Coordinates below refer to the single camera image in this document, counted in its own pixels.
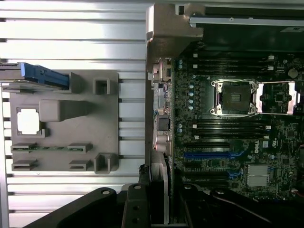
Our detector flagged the green motherboard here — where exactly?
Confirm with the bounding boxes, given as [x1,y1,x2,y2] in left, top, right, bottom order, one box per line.
[174,51,304,202]

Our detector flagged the silver chipset heatsink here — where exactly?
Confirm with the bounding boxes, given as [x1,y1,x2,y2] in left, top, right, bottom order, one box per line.
[248,164,270,187]

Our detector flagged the open black PC case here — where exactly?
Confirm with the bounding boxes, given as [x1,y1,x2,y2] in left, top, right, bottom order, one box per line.
[145,0,304,228]

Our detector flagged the CPU socket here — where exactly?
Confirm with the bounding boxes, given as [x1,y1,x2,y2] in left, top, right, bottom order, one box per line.
[210,79,260,117]

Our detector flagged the green RAM stick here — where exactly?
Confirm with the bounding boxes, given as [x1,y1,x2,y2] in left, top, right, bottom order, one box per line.
[14,145,85,152]

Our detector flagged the grey parts rack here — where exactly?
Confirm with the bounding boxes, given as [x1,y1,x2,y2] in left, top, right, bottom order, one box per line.
[9,70,119,175]

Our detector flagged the hard disk with blue carrier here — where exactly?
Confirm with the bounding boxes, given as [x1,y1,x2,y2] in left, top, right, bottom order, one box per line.
[0,62,70,91]

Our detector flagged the blue expansion slot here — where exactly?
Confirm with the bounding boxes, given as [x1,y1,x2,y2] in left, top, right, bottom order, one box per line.
[184,152,238,160]

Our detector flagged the silver CPU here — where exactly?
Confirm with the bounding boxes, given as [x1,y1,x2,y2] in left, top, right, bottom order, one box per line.
[17,109,40,136]

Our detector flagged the open socket cover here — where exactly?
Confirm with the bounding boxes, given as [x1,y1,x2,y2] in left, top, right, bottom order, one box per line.
[257,80,304,116]

